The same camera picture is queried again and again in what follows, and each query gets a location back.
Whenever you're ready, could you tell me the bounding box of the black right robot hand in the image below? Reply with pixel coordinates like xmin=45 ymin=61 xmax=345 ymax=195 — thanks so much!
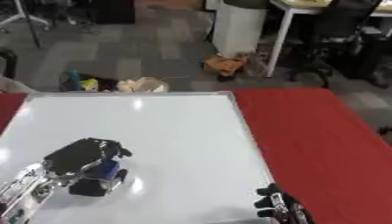
xmin=252 ymin=183 xmax=318 ymax=224

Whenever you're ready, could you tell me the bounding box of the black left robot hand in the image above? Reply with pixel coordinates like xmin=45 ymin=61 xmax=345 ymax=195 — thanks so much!
xmin=41 ymin=137 xmax=135 ymax=197

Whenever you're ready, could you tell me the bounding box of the blue whiteboard eraser brush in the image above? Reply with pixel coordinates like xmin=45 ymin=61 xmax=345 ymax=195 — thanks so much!
xmin=82 ymin=158 xmax=123 ymax=183

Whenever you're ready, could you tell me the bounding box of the black chair back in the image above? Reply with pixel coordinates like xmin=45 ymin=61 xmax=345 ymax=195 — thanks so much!
xmin=0 ymin=47 xmax=18 ymax=80

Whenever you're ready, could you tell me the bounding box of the white tripod stand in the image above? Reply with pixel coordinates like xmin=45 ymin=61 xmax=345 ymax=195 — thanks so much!
xmin=0 ymin=0 xmax=53 ymax=33

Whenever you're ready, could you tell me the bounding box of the black office chair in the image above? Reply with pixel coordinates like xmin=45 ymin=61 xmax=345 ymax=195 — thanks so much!
xmin=288 ymin=0 xmax=392 ymax=89

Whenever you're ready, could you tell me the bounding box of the white cabinet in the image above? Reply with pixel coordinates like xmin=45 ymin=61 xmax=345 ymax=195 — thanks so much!
xmin=211 ymin=1 xmax=269 ymax=59

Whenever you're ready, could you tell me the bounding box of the white desk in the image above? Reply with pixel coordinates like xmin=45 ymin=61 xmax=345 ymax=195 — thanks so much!
xmin=264 ymin=0 xmax=392 ymax=78

